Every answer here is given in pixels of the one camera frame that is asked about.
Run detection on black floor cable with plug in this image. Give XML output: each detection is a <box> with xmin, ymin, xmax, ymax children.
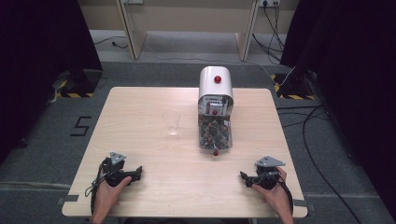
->
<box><xmin>93</xmin><ymin>35</ymin><xmax>130</xmax><ymax>50</ymax></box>

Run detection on right hand-held gripper cable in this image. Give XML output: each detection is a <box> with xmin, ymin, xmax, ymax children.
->
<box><xmin>277</xmin><ymin>177</ymin><xmax>295</xmax><ymax>217</ymax></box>

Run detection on stand base with striped tape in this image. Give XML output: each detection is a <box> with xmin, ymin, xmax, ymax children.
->
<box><xmin>49</xmin><ymin>68</ymin><xmax>104</xmax><ymax>104</ymax></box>
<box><xmin>270</xmin><ymin>72</ymin><xmax>316</xmax><ymax>101</ymax></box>

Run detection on light wooden desk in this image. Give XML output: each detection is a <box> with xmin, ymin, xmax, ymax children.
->
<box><xmin>78</xmin><ymin>0</ymin><xmax>301</xmax><ymax>62</ymax></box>

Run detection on left hand-held gripper cable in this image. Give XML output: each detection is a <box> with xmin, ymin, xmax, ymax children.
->
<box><xmin>84</xmin><ymin>167</ymin><xmax>107</xmax><ymax>216</ymax></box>

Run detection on hand-held gripper cable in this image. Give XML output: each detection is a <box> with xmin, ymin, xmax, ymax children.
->
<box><xmin>277</xmin><ymin>177</ymin><xmax>295</xmax><ymax>217</ymax></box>
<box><xmin>84</xmin><ymin>167</ymin><xmax>107</xmax><ymax>216</ymax></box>

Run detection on black power cables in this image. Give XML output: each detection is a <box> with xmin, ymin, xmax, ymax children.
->
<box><xmin>251</xmin><ymin>2</ymin><xmax>286</xmax><ymax>63</ymax></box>

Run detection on dark curtain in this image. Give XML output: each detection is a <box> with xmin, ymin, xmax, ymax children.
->
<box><xmin>0</xmin><ymin>0</ymin><xmax>104</xmax><ymax>164</ymax></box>
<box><xmin>279</xmin><ymin>0</ymin><xmax>396</xmax><ymax>220</ymax></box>

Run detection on person's right hand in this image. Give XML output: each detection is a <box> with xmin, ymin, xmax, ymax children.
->
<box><xmin>250</xmin><ymin>166</ymin><xmax>294</xmax><ymax>219</ymax></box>

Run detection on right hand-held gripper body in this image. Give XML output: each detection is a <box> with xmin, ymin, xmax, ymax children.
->
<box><xmin>251</xmin><ymin>155</ymin><xmax>287</xmax><ymax>191</ymax></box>

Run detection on clear plastic cup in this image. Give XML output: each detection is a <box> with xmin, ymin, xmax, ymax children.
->
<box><xmin>161</xmin><ymin>108</ymin><xmax>181</xmax><ymax>136</ymax></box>

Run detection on long black floor cables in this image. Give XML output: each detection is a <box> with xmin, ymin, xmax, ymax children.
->
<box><xmin>276</xmin><ymin>105</ymin><xmax>363</xmax><ymax>224</ymax></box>

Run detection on person's left hand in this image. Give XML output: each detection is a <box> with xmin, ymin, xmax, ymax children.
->
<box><xmin>91</xmin><ymin>175</ymin><xmax>133</xmax><ymax>219</ymax></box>

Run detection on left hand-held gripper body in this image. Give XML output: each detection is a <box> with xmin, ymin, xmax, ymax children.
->
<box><xmin>100</xmin><ymin>151</ymin><xmax>133</xmax><ymax>188</ymax></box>

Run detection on grey tape strip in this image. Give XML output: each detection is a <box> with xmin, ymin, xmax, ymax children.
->
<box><xmin>56</xmin><ymin>194</ymin><xmax>80</xmax><ymax>205</ymax></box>
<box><xmin>293</xmin><ymin>199</ymin><xmax>316</xmax><ymax>213</ymax></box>

